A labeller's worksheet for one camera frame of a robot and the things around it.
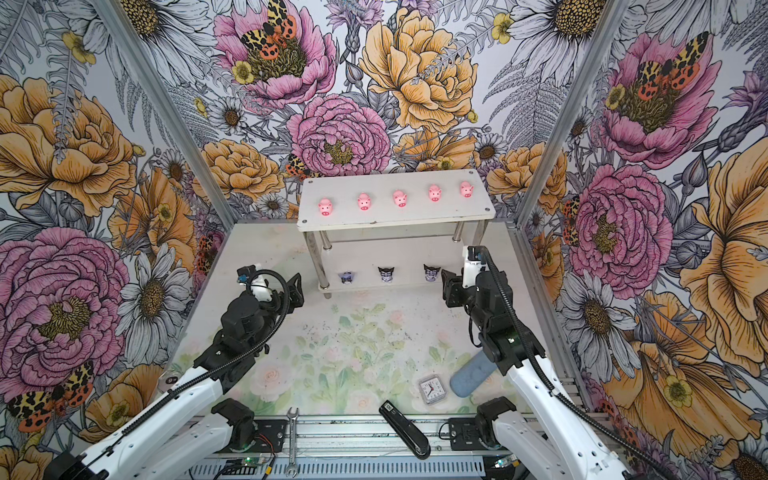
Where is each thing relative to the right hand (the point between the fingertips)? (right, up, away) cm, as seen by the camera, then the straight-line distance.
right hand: (451, 280), depth 75 cm
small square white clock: (-4, -29, +5) cm, 30 cm away
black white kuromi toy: (-16, 0, +19) cm, 25 cm away
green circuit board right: (+13, -42, -4) cm, 44 cm away
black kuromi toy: (-3, 0, +18) cm, 18 cm away
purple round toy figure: (-29, -1, +19) cm, 35 cm away
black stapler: (-9, -36, -6) cm, 38 cm away
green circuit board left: (-48, -42, -4) cm, 64 cm away
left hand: (-42, -2, +4) cm, 43 cm away
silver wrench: (-38, -43, -5) cm, 57 cm away
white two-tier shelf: (-15, +15, +44) cm, 49 cm away
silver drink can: (-66, -22, -5) cm, 70 cm away
